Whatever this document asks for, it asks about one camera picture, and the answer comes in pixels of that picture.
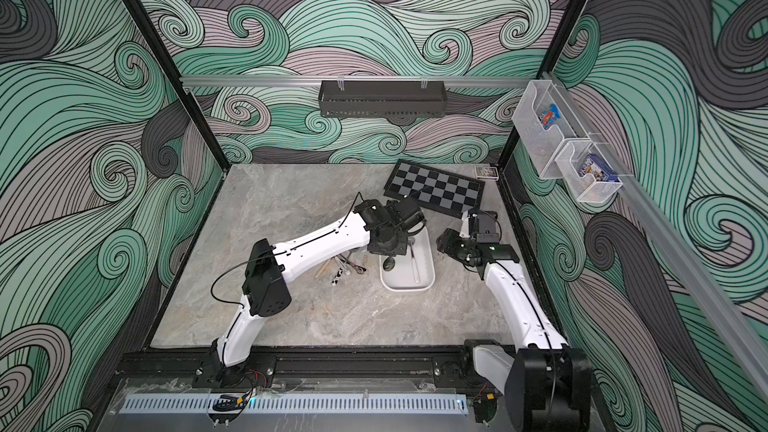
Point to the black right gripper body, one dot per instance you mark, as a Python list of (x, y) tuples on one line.
[(454, 243)]

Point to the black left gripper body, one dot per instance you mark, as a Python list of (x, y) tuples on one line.
[(396, 247)]

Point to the cow pattern handled spoon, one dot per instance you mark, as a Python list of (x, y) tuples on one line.
[(341, 271)]

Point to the black spoon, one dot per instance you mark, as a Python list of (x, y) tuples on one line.
[(389, 264)]

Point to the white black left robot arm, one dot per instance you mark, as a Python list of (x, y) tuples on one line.
[(272, 267)]

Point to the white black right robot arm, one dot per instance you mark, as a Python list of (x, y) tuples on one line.
[(547, 383)]

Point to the black grey chessboard box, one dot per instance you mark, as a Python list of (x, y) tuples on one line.
[(434, 189)]

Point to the blue card pack in bin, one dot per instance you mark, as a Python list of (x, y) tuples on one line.
[(595, 165)]

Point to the blue red toy in bin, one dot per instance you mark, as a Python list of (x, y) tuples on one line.
[(549, 116)]

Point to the black perforated wall tray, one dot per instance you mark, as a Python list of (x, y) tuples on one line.
[(389, 100)]

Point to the clear wall bin lower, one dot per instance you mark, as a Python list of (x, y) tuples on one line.
[(584, 189)]

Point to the clear wall bin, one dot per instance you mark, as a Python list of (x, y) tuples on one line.
[(584, 189), (542, 145)]

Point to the clear wall bin upper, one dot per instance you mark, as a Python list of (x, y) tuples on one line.
[(542, 145)]

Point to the aluminium back wall rail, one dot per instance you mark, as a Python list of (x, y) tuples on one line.
[(301, 81)]

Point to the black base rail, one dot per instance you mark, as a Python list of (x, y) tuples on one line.
[(445, 366)]

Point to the black corner frame post right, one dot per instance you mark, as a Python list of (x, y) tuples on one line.
[(549, 54)]

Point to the black corner frame post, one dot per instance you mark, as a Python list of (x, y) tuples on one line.
[(549, 54), (142, 20)]

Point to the white slotted cable duct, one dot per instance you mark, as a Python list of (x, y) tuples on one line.
[(295, 403)]

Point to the black corner frame post left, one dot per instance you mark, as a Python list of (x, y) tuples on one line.
[(142, 20)]

